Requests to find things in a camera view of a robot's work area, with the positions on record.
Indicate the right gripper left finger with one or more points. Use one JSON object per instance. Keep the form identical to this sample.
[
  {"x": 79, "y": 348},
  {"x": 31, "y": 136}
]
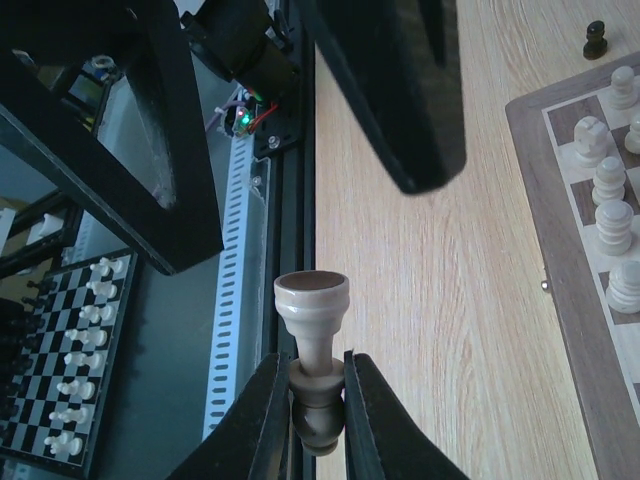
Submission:
[{"x": 250, "y": 440}]

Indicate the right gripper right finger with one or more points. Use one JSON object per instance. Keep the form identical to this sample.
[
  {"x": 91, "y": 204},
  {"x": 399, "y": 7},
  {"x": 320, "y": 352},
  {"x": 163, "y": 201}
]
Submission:
[{"x": 381, "y": 439}]

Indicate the white chess piece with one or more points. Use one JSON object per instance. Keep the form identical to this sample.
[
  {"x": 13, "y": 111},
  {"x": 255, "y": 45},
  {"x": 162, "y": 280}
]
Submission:
[
  {"x": 609, "y": 180},
  {"x": 590, "y": 141},
  {"x": 312, "y": 305}
]

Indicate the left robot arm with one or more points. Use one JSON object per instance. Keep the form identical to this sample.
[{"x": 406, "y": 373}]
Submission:
[{"x": 396, "y": 62}]

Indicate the reference chess set picture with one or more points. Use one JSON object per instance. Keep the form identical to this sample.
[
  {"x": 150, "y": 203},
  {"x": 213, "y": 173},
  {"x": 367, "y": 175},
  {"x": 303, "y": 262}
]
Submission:
[{"x": 54, "y": 393}]

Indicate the wooden chess board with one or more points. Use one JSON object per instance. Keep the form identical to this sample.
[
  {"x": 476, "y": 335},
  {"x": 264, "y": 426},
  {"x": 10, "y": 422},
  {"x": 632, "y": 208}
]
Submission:
[{"x": 602, "y": 343}]

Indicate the dark chess piece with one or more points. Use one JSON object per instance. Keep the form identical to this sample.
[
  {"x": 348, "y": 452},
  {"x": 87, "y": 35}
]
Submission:
[{"x": 596, "y": 44}]

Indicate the white slotted cable duct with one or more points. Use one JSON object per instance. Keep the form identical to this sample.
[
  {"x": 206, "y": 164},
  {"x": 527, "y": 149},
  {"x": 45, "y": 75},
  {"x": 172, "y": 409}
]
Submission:
[{"x": 224, "y": 355}]

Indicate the black frame rail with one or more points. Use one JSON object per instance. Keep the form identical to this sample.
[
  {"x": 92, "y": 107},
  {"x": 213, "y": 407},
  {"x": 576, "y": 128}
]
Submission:
[{"x": 286, "y": 141}]

